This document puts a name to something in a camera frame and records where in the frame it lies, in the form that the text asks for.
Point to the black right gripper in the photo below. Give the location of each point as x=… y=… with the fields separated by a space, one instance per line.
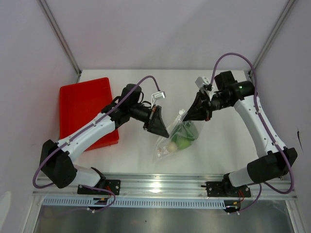
x=202 y=108

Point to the left aluminium corner post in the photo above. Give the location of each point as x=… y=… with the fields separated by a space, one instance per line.
x=59 y=34

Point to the right aluminium corner post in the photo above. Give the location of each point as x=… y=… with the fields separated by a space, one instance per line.
x=274 y=32

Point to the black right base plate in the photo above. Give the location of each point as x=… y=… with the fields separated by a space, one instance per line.
x=223 y=189

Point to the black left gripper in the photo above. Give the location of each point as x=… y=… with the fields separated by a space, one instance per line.
x=154 y=123

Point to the green bell pepper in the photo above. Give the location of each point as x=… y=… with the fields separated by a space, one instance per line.
x=185 y=129

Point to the aluminium rail frame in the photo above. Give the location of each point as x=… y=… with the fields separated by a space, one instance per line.
x=168 y=186

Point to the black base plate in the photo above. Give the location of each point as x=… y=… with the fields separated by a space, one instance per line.
x=111 y=185
x=223 y=189

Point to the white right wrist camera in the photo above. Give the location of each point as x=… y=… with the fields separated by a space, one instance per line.
x=203 y=83

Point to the red plastic tray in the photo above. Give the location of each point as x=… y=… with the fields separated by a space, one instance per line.
x=79 y=103

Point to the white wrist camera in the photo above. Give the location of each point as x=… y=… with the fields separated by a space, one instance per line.
x=203 y=83
x=157 y=96

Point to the aluminium corner post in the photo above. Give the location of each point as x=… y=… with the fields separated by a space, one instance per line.
x=59 y=34
x=274 y=32

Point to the green round lime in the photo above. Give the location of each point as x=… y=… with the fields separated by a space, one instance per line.
x=182 y=143

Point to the clear zip top bag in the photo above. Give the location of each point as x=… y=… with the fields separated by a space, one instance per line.
x=160 y=150

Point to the white slotted cable duct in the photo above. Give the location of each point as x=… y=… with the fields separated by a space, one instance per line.
x=135 y=202

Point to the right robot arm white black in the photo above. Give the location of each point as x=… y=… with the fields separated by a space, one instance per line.
x=275 y=159

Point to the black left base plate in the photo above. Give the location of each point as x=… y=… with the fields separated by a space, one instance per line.
x=111 y=185

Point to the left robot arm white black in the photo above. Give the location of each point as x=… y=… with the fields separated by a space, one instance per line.
x=57 y=158

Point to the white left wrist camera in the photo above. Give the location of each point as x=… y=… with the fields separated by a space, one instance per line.
x=157 y=96

